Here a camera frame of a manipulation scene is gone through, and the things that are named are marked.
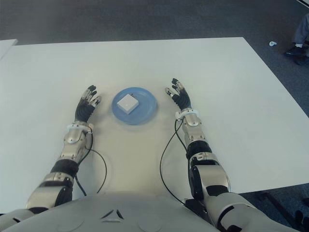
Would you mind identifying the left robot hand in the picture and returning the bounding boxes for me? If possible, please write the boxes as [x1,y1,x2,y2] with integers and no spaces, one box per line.
[74,84,102,124]

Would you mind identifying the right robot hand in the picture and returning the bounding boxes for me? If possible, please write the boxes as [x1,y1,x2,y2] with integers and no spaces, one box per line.
[164,77,194,112]

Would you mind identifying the blue plastic plate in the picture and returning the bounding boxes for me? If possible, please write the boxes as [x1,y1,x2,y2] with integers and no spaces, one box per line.
[111,86,159,126]

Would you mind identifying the white charger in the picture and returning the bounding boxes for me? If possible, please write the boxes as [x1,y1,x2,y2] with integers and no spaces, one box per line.
[117,94,140,115]

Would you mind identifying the white side table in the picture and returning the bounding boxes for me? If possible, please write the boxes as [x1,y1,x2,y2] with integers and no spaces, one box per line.
[0,38,19,61]

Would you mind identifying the grey robot torso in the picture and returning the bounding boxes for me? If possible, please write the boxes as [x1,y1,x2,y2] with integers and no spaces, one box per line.
[7,191,219,232]

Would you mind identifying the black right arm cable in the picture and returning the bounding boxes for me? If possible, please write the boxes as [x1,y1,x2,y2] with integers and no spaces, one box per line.
[159,119,191,206]

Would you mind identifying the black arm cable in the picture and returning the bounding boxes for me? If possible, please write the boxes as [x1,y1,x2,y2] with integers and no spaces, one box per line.
[74,131,108,196]
[159,119,191,206]

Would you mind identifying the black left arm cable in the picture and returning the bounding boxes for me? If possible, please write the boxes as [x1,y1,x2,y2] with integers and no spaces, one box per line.
[74,131,108,196]

